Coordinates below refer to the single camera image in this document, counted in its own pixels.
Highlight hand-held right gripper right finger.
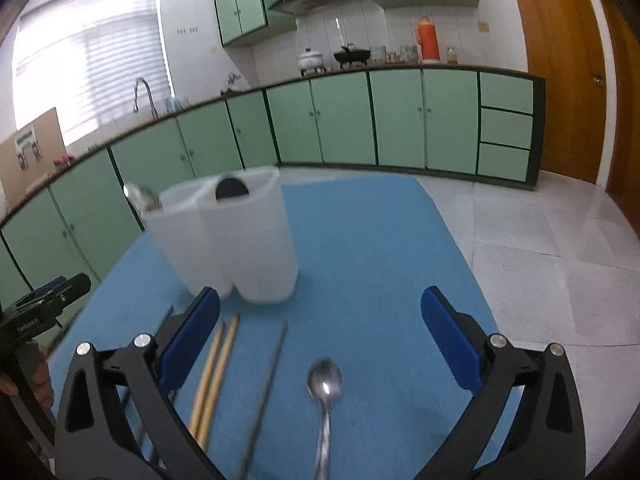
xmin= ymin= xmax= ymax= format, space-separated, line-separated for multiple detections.
xmin=415 ymin=286 xmax=587 ymax=480

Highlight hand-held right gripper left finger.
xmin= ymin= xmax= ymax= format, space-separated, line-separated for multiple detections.
xmin=52 ymin=286 xmax=223 ymax=480

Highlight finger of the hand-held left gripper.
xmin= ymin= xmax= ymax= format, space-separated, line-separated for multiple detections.
xmin=15 ymin=277 xmax=68 ymax=311
xmin=30 ymin=273 xmax=92 ymax=318

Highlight wooden chopstick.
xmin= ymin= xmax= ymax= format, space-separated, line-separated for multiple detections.
xmin=189 ymin=322 xmax=226 ymax=436
xmin=196 ymin=313 xmax=242 ymax=453

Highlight white plastic utensil holder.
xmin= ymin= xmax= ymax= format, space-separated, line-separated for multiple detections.
xmin=142 ymin=165 xmax=300 ymax=305

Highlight metal spoon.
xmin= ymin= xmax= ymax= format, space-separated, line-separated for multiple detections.
xmin=124 ymin=183 xmax=162 ymax=211
xmin=306 ymin=358 xmax=346 ymax=480

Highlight black round spoon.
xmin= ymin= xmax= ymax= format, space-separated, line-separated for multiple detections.
xmin=215 ymin=174 xmax=250 ymax=202

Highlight person's left hand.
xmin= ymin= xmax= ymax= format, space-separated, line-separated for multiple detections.
xmin=22 ymin=344 xmax=55 ymax=409

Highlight brown cardboard board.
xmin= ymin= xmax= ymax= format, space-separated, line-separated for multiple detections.
xmin=0 ymin=107 xmax=68 ymax=206

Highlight blue tablecloth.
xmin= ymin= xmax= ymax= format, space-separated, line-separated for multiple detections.
xmin=47 ymin=172 xmax=523 ymax=480

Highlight green drawer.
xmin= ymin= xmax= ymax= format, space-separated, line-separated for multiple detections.
xmin=477 ymin=142 xmax=531 ymax=181
xmin=479 ymin=71 xmax=535 ymax=115
xmin=479 ymin=107 xmax=533 ymax=151

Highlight metal kitchen faucet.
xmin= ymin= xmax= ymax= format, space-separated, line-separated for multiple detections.
xmin=132 ymin=77 xmax=158 ymax=121

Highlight white window blind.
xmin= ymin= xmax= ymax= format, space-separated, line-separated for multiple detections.
xmin=12 ymin=0 xmax=173 ymax=146

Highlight green base cabinets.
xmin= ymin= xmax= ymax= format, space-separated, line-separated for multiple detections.
xmin=0 ymin=67 xmax=546 ymax=311

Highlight wooden door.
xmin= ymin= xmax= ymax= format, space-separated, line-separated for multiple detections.
xmin=595 ymin=0 xmax=640 ymax=236
xmin=505 ymin=0 xmax=608 ymax=186

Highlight white cooking pot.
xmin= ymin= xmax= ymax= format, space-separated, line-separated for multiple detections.
xmin=297 ymin=47 xmax=328 ymax=77

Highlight black wok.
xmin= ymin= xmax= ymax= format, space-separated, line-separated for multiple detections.
xmin=333 ymin=44 xmax=372 ymax=70

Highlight orange thermos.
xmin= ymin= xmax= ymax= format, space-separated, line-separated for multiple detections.
xmin=415 ymin=16 xmax=441 ymax=63

